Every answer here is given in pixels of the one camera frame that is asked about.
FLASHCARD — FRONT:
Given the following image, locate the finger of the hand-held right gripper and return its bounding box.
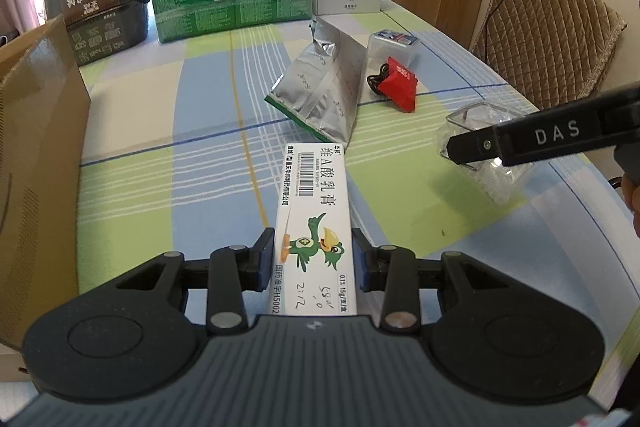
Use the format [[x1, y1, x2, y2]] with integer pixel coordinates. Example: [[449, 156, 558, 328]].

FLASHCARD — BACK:
[[447, 126, 505, 166]]

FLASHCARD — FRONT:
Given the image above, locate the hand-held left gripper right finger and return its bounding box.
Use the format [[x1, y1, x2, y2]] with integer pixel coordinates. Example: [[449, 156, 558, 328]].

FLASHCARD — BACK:
[[351, 227, 512, 334]]

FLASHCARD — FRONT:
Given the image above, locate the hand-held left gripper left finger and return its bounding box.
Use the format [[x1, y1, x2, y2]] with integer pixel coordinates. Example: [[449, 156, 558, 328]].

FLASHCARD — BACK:
[[114, 227, 277, 336]]

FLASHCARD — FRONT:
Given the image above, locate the clear plastic container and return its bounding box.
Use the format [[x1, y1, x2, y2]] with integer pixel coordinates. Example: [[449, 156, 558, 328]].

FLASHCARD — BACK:
[[434, 103, 542, 208]]

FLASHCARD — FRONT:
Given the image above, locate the white ointment box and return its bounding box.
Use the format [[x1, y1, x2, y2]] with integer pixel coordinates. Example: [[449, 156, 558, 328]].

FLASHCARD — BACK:
[[269, 142, 359, 317]]

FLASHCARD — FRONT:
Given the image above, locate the red pouch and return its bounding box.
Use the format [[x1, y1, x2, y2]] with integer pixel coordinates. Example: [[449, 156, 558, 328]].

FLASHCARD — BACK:
[[377, 57, 419, 114]]

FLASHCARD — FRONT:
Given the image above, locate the clear box blue label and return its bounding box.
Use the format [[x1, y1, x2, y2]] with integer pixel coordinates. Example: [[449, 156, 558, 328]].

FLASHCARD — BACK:
[[367, 29, 420, 75]]

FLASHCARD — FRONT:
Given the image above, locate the silver foil bag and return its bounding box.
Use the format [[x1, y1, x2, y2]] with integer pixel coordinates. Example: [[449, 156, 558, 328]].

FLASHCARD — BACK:
[[264, 17, 370, 144]]

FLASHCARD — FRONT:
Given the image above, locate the brown cardboard box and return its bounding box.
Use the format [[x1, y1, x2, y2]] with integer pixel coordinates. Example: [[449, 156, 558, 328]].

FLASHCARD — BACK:
[[0, 14, 92, 354]]

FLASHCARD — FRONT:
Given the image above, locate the checked tablecloth desktop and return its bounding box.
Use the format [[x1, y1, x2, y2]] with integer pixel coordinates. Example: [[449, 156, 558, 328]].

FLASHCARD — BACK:
[[75, 0, 640, 404]]

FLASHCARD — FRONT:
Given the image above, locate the person's right hand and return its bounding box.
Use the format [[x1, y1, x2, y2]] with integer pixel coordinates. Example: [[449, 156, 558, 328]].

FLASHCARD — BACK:
[[621, 174, 640, 239]]

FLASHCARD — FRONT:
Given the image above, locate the chair with brown quilted cover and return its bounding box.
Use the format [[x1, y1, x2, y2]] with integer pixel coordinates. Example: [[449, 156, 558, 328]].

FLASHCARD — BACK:
[[469, 0, 628, 114]]

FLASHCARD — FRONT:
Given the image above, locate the green shrink-wrapped pack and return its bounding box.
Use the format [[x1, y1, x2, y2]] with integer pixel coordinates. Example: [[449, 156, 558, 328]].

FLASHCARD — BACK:
[[150, 0, 319, 44]]

